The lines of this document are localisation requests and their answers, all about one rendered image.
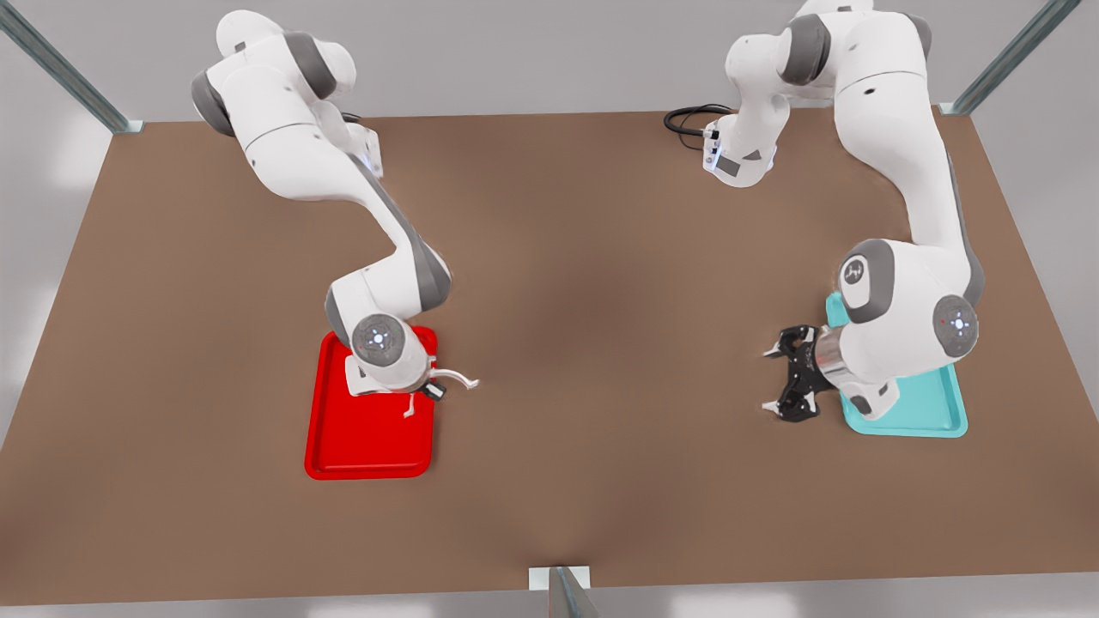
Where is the red rectangular tray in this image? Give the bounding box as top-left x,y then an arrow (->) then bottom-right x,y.
305,326 -> 440,481

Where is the teal rectangular tray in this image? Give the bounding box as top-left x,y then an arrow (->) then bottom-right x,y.
825,291 -> 969,439

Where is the silver frame post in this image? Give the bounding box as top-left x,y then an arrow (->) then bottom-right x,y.
938,0 -> 1084,118
0,0 -> 144,136
527,564 -> 604,618

